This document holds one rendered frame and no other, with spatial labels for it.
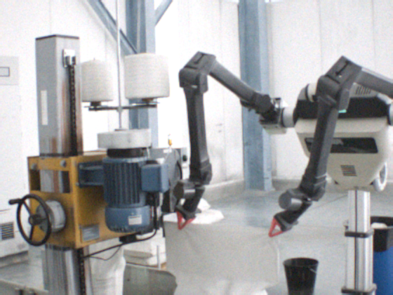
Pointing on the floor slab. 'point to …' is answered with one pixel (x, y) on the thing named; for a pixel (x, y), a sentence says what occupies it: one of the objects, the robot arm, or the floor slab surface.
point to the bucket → (300, 274)
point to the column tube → (60, 152)
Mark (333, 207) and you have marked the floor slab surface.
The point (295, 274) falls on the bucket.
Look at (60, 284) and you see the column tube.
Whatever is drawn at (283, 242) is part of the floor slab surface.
